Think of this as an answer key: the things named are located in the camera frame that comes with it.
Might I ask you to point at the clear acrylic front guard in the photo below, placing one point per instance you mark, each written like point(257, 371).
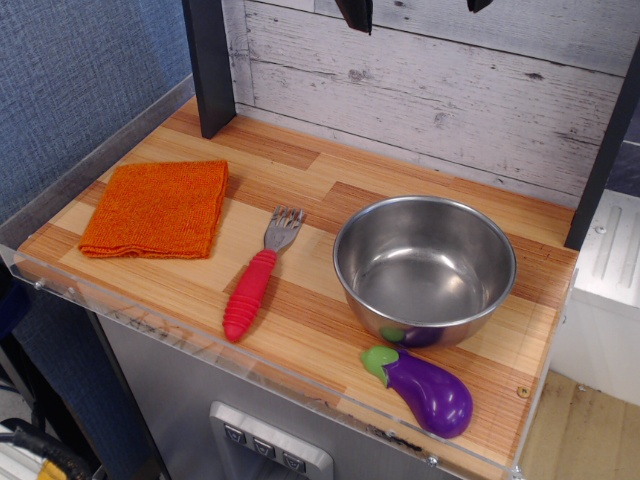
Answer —
point(164, 376)

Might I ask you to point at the white ribbed plastic box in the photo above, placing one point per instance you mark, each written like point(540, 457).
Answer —
point(597, 343)

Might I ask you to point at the silver button control panel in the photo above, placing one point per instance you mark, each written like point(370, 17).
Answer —
point(250, 448)

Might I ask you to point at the yellow object bottom left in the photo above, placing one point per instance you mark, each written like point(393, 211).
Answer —
point(50, 471)

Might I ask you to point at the dark vertical post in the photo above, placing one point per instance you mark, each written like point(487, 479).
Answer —
point(210, 62)
point(614, 135)

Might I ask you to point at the orange cloth napkin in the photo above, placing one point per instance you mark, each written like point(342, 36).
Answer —
point(168, 210)

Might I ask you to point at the stainless steel pot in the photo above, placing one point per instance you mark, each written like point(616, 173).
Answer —
point(422, 271)

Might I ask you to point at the dark left vertical post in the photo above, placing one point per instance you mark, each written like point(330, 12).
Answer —
point(210, 62)

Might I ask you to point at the purple toy eggplant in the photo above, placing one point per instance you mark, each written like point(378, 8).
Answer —
point(439, 401)

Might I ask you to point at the fork with red handle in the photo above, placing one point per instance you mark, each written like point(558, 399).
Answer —
point(245, 301)

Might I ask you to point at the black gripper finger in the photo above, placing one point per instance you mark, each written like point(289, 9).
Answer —
point(358, 14)
point(475, 6)

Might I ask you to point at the dark right vertical post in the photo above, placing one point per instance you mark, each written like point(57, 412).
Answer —
point(614, 135)

